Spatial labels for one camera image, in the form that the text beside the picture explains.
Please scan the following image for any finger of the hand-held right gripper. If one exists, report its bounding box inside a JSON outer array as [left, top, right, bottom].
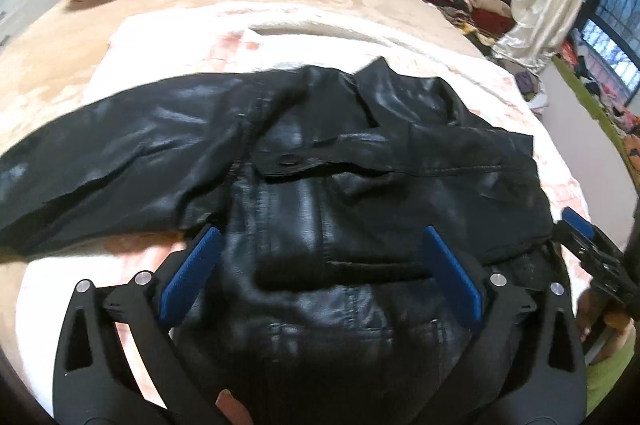
[[552, 206, 626, 278]]

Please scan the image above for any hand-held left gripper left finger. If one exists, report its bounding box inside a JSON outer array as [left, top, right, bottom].
[[52, 225, 223, 425]]

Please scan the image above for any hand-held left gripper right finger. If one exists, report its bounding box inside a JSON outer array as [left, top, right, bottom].
[[422, 225, 588, 425]]

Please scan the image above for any black leather jacket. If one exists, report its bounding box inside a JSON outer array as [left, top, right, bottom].
[[0, 56, 573, 425]]

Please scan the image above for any person's right forearm green sleeve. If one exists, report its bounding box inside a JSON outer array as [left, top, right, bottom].
[[584, 327, 640, 413]]

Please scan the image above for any person's right hand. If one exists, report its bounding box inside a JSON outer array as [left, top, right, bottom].
[[575, 287, 637, 363]]

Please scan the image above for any person's left hand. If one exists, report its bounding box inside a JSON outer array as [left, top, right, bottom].
[[215, 389, 257, 425]]

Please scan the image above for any green cloth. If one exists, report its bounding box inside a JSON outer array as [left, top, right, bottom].
[[550, 52, 640, 193]]

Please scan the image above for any purple cloth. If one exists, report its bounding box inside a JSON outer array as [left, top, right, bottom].
[[514, 70, 545, 97]]

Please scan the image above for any barred window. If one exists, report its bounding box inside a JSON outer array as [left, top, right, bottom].
[[575, 0, 640, 106]]

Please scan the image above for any white pink-patterned blanket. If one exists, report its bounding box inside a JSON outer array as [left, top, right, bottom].
[[15, 0, 591, 411]]

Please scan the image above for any beige bed blanket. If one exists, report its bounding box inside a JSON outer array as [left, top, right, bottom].
[[0, 0, 496, 301]]

